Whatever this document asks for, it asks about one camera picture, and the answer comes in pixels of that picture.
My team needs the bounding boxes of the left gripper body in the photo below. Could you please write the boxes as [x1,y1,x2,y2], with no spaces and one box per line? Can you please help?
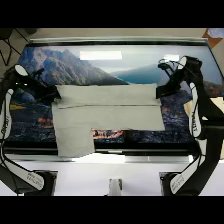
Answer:
[40,85,63,104]

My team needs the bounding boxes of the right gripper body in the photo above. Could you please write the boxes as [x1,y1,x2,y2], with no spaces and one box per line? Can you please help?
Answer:
[155,77,184,100]

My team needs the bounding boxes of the grey garment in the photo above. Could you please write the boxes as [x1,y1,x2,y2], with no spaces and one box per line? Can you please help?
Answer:
[51,83,166,159]

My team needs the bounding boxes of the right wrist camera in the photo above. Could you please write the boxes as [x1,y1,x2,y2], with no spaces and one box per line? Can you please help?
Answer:
[157,58,175,74]

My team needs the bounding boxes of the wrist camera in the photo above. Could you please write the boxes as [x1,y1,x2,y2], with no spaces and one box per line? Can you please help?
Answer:
[30,67,46,81]
[157,58,175,74]

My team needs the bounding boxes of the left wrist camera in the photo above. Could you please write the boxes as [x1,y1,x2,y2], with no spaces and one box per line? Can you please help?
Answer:
[30,67,46,81]

